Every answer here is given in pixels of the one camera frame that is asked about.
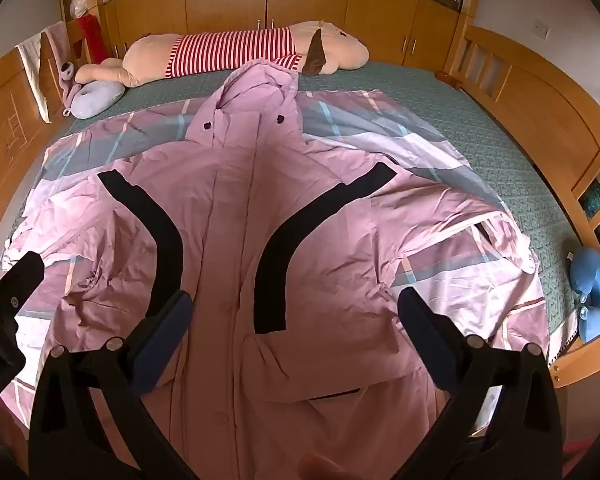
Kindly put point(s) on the small pink plush toy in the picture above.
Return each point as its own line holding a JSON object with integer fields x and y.
{"x": 66, "y": 72}

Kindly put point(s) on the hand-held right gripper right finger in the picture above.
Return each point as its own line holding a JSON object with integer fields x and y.
{"x": 416, "y": 316}

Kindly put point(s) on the white hanging cloth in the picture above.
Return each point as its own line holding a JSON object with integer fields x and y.
{"x": 32, "y": 70}

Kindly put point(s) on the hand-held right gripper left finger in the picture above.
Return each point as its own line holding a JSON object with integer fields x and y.
{"x": 172, "y": 321}

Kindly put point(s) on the wooden wall cabinets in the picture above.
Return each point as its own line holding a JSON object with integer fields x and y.
{"x": 220, "y": 5}

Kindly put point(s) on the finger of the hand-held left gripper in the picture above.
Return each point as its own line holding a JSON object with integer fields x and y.
{"x": 22, "y": 276}

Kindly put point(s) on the red hanging cloth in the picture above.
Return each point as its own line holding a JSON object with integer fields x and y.
{"x": 94, "y": 35}

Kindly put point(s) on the pink hooded coat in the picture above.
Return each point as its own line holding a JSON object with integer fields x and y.
{"x": 240, "y": 200}

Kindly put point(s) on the wooden bed side board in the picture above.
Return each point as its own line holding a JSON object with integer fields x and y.
{"x": 5, "y": 125}

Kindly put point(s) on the plaid bed sheet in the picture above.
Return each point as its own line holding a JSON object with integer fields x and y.
{"x": 360, "y": 125}

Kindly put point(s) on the small brown wooden object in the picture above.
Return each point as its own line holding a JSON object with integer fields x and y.
{"x": 447, "y": 76}

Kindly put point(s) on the large plush dog striped shirt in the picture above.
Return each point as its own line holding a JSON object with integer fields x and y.
{"x": 150, "y": 55}

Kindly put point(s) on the blue plush neck pillow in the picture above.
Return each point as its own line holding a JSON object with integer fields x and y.
{"x": 590, "y": 280}

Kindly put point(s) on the pink hanging towel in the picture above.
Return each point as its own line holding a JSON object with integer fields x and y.
{"x": 57, "y": 42}

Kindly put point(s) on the wooden slatted bed frame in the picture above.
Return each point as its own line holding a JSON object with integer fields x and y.
{"x": 540, "y": 105}

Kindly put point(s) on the light purple neck pillow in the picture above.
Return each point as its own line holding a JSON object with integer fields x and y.
{"x": 97, "y": 99}

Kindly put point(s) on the white wall socket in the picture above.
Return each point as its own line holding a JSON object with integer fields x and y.
{"x": 541, "y": 30}

